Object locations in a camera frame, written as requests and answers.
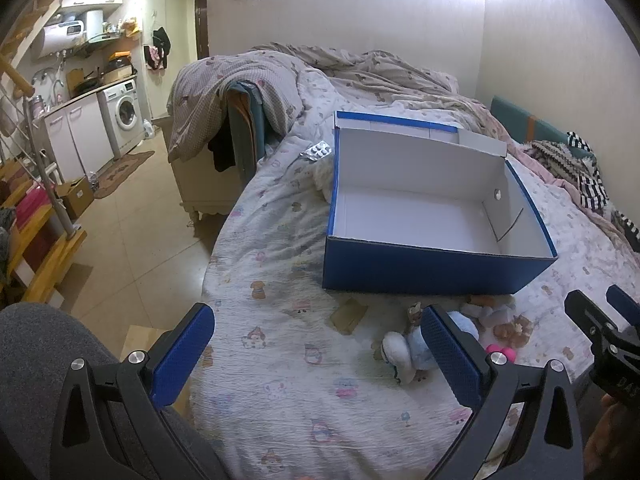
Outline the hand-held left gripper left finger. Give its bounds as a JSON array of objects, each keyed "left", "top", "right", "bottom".
[{"left": 49, "top": 302, "right": 223, "bottom": 480}]

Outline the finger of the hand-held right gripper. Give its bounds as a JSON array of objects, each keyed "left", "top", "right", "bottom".
[
  {"left": 564, "top": 290, "right": 618, "bottom": 356},
  {"left": 606, "top": 284, "right": 640, "bottom": 331}
]

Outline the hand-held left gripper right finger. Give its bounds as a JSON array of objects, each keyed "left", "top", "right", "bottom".
[{"left": 421, "top": 304, "right": 586, "bottom": 480}]

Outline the light blue plush toy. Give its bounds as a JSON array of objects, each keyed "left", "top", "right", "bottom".
[{"left": 381, "top": 310, "right": 481, "bottom": 386}]

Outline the pink rubber toy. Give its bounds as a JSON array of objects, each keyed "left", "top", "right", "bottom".
[{"left": 485, "top": 344, "right": 519, "bottom": 364}]

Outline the clear plastic packet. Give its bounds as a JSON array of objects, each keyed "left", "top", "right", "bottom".
[{"left": 460, "top": 295, "right": 517, "bottom": 329}]

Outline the blue cardboard box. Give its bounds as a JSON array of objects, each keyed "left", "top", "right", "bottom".
[{"left": 322, "top": 110, "right": 559, "bottom": 296}]

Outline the person's right hand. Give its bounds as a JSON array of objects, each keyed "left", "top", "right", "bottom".
[{"left": 583, "top": 394, "right": 640, "bottom": 480}]

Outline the tan cardboard sheet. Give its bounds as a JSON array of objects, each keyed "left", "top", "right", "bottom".
[{"left": 120, "top": 324, "right": 169, "bottom": 362}]

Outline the brown paper card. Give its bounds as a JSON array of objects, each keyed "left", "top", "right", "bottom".
[{"left": 330, "top": 297, "right": 370, "bottom": 335}]

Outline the black and white striped cloth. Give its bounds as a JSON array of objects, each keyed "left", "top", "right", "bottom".
[{"left": 530, "top": 132, "right": 640, "bottom": 243}]

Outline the person's grey trousered leg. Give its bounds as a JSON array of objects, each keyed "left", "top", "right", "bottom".
[{"left": 0, "top": 302, "right": 216, "bottom": 480}]

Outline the pink blanket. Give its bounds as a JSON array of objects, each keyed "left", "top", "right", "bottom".
[{"left": 505, "top": 142, "right": 621, "bottom": 221}]

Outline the wooden staircase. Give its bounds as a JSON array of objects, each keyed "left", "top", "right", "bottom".
[{"left": 0, "top": 160, "right": 89, "bottom": 307}]

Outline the brown cardboard box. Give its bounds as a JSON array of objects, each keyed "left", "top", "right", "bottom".
[{"left": 55, "top": 176, "right": 95, "bottom": 220}]

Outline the brown door mat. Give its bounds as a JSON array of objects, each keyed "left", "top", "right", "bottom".
[{"left": 94, "top": 150, "right": 156, "bottom": 200}]

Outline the teal headboard cushion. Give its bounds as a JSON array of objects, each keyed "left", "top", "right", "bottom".
[{"left": 490, "top": 95, "right": 597, "bottom": 162}]

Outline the red storage box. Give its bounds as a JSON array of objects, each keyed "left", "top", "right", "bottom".
[{"left": 15, "top": 187, "right": 57, "bottom": 233}]

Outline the metal stair railing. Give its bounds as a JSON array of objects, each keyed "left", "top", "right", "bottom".
[{"left": 0, "top": 55, "right": 84, "bottom": 242}]

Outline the white kitchen cabinet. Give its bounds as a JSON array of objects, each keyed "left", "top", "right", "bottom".
[{"left": 42, "top": 94, "right": 115, "bottom": 187}]

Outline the silver pill blister pack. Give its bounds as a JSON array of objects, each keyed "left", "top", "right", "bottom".
[{"left": 300, "top": 141, "right": 332, "bottom": 161}]

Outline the white washing machine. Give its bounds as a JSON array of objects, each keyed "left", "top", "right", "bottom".
[{"left": 97, "top": 79, "right": 144, "bottom": 161}]

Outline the grey checked duvet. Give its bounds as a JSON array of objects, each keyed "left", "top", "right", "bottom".
[{"left": 167, "top": 42, "right": 501, "bottom": 163}]

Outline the pink and white hanging garment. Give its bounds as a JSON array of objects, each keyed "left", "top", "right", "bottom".
[{"left": 144, "top": 45, "right": 167, "bottom": 72}]

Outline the black hanging garment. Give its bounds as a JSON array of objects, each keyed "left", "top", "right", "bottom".
[{"left": 151, "top": 26, "right": 172, "bottom": 57}]

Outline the dark wooden door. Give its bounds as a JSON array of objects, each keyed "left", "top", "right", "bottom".
[{"left": 195, "top": 0, "right": 209, "bottom": 61}]

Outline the white water heater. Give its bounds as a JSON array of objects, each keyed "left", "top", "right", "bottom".
[{"left": 32, "top": 10, "right": 104, "bottom": 64}]

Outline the cream bed frame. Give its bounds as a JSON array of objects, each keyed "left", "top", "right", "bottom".
[{"left": 171, "top": 152, "right": 251, "bottom": 222}]

